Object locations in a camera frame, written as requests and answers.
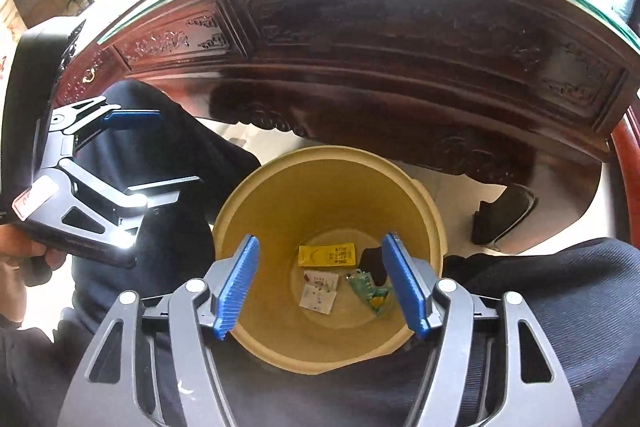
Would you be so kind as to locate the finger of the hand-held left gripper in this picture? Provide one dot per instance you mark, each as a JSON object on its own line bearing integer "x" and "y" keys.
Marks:
{"x": 165, "y": 187}
{"x": 130, "y": 117}

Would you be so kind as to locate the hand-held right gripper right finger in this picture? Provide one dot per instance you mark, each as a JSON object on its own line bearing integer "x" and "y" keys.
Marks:
{"x": 405, "y": 287}

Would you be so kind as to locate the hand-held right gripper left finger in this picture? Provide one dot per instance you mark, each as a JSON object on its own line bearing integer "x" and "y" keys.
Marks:
{"x": 237, "y": 287}

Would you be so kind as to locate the yellow plastic trash bin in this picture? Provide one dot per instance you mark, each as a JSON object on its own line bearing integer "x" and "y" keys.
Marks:
{"x": 320, "y": 197}

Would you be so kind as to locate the person's left forearm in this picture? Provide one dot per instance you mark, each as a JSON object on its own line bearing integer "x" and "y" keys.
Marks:
{"x": 20, "y": 367}

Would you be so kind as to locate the person's left hand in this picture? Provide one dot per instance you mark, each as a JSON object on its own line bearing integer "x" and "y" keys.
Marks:
{"x": 30, "y": 244}

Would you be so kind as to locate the green crumpled wrapper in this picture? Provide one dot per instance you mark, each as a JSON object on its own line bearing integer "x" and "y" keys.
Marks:
{"x": 367, "y": 289}

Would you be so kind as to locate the person's left leg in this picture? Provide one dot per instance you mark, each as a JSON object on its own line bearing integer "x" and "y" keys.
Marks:
{"x": 190, "y": 157}

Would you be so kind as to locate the person's leg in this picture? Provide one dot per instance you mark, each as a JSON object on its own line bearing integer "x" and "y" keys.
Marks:
{"x": 560, "y": 282}
{"x": 190, "y": 157}

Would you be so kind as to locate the black scrap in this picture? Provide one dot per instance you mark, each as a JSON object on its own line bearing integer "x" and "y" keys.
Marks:
{"x": 371, "y": 264}

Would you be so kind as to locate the white paper packet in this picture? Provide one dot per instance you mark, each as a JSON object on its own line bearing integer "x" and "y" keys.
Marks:
{"x": 315, "y": 299}
{"x": 320, "y": 279}

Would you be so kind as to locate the yellow packet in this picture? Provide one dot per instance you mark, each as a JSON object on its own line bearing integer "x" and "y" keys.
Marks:
{"x": 325, "y": 255}

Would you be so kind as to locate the black shoe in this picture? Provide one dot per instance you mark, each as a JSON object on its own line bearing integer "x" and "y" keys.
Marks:
{"x": 502, "y": 214}

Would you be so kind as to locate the person's right leg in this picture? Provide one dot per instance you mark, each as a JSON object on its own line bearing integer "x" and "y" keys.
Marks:
{"x": 560, "y": 282}

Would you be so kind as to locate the carved wooden table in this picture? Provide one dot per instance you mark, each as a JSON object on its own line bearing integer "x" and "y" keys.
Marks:
{"x": 400, "y": 57}

